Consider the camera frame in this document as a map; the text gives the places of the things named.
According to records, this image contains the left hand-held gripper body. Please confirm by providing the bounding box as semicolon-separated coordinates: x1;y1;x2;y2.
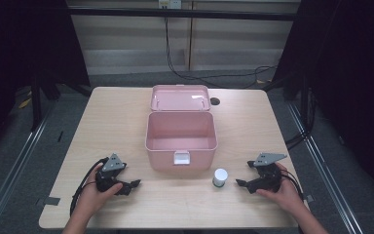
94;152;128;193

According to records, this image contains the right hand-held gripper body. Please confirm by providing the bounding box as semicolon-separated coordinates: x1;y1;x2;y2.
246;152;288;195

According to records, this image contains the white round bottle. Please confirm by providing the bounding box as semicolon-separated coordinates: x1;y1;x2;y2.
211;168;229;188

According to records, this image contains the pink plastic storage box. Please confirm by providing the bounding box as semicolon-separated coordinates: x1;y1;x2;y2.
144;84;219;173

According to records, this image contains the person's right hand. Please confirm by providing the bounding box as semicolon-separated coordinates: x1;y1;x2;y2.
256;162;302;214

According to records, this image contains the person's left hand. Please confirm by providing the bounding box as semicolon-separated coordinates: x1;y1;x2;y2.
76;162;125;214

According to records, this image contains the black metal stand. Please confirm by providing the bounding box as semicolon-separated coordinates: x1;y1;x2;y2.
29;73;44;133

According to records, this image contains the yellow tape piece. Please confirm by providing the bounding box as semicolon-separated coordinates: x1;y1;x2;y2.
18;97;33;110

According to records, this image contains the black curtain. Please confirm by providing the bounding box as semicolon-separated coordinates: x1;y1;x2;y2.
262;0;374;204
0;0;92;164

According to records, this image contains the black horizontal bar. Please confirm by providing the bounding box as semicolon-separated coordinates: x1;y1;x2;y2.
67;7;302;22

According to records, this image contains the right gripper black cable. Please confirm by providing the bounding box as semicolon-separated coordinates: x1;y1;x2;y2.
280;168;305;201

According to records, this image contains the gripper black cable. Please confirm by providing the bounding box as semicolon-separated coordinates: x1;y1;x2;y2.
69;157;110;218
280;168;305;201

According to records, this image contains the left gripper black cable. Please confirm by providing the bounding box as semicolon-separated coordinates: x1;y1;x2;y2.
69;157;110;218

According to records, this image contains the bundle of black cables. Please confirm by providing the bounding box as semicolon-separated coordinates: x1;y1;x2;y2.
284;87;317;151

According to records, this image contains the metal floor rail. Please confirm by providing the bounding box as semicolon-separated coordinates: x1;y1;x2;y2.
285;101;369;234
0;106;56;234

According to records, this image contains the black wall cable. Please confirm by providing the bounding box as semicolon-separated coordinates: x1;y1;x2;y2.
164;17;278;90

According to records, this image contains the white wall socket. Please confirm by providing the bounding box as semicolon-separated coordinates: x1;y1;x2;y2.
158;0;183;10

